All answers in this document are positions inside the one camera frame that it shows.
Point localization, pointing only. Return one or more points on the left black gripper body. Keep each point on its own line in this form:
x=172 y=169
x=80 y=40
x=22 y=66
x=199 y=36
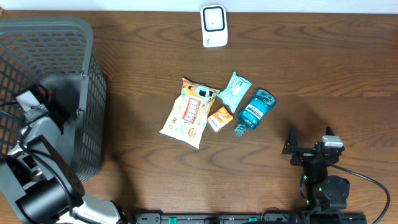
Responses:
x=55 y=104

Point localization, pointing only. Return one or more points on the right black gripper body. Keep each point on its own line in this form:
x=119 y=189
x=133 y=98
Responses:
x=304 y=155

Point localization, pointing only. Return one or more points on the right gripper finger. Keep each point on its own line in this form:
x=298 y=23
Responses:
x=291 y=144
x=329 y=131

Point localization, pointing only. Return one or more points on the teal Listerine mouthwash bottle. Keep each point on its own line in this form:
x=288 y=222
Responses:
x=254 y=112

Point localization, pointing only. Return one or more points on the light teal wipes packet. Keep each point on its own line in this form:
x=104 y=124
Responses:
x=236 y=89

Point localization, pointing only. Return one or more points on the small orange snack packet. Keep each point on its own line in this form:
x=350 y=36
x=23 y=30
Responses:
x=219 y=119

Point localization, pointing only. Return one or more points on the yellow snack bag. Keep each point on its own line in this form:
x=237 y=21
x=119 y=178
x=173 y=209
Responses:
x=188 y=117

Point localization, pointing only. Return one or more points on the red Top chocolate bar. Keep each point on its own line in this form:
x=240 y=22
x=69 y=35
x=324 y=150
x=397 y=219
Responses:
x=47 y=93

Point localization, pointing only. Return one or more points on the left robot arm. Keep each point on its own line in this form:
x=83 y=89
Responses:
x=37 y=183

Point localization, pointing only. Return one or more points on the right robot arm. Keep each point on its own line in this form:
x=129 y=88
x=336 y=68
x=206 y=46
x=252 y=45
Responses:
x=324 y=193

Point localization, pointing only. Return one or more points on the white barcode scanner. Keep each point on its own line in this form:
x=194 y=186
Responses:
x=214 y=26

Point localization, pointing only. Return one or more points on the grey plastic shopping basket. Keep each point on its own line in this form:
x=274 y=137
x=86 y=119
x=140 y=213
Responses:
x=56 y=53

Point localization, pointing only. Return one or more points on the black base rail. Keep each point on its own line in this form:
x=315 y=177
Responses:
x=267 y=218

